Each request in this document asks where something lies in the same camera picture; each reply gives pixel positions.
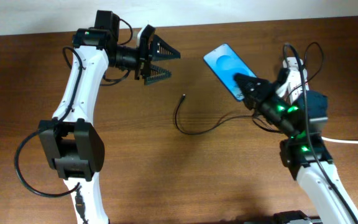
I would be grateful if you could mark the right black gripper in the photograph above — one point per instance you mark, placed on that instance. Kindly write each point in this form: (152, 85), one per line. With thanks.
(263, 90)

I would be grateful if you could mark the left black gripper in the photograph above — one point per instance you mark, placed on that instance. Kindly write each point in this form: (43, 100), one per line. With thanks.
(145, 64)

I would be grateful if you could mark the blue screen smartphone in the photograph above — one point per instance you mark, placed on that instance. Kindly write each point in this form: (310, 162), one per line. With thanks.
(225, 63)

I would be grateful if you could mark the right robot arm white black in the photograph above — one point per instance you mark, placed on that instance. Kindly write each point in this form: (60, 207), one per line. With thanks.
(303, 151)

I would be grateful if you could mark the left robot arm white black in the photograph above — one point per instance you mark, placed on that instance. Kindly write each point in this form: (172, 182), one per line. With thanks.
(71, 144)

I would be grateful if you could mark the white power strip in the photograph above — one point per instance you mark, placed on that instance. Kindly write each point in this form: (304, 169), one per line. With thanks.
(294, 94)

